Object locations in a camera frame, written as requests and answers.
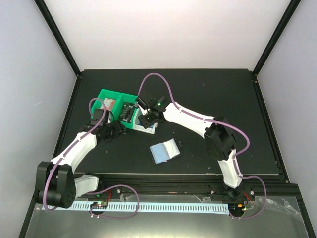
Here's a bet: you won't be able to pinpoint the white plastic card bin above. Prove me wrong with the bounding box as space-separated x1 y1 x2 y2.
132 109 157 134

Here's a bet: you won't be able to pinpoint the green double compartment bin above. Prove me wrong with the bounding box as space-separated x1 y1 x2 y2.
97 89 137 129

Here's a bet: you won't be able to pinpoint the clear sleeve card holder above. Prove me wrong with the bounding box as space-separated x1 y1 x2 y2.
149 138 183 165

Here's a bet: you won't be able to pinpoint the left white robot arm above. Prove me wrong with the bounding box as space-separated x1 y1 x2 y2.
34 120 126 211

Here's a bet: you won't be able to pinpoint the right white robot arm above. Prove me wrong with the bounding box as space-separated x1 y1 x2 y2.
136 103 243 200

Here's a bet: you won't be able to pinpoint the red and white cards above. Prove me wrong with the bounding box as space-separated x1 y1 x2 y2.
102 98 115 111

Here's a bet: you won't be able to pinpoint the left circuit board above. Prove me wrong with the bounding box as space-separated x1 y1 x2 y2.
90 201 108 209

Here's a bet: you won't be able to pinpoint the circuit board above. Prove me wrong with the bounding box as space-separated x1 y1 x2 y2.
228 204 254 212
90 201 108 209

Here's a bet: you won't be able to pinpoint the right circuit board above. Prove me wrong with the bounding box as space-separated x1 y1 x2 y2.
228 204 254 212

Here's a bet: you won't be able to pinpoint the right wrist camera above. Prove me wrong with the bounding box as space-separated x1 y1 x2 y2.
135 91 157 109

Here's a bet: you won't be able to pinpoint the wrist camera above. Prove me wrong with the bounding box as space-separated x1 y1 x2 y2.
135 91 157 109
90 109 109 126

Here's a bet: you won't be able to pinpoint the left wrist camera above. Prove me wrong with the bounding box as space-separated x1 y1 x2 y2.
90 109 109 126

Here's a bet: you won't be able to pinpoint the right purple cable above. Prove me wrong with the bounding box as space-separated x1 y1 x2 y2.
138 72 267 220

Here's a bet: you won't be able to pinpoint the purple cable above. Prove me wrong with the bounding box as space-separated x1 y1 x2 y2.
138 72 267 220
42 98 140 220

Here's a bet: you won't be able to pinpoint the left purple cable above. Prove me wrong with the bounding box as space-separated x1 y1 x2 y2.
42 98 140 220

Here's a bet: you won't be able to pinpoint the white slotted cable duct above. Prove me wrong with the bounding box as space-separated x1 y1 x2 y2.
68 201 229 215

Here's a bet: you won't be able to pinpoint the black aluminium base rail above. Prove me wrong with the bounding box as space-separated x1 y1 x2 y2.
90 173 301 201

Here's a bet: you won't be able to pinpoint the left black frame post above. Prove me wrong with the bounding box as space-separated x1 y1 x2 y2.
34 0 81 77

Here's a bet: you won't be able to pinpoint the black frame post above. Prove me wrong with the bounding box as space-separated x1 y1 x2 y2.
252 0 302 75
34 0 81 77

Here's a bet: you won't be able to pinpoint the right black frame post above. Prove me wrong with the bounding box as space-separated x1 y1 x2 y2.
252 0 302 75

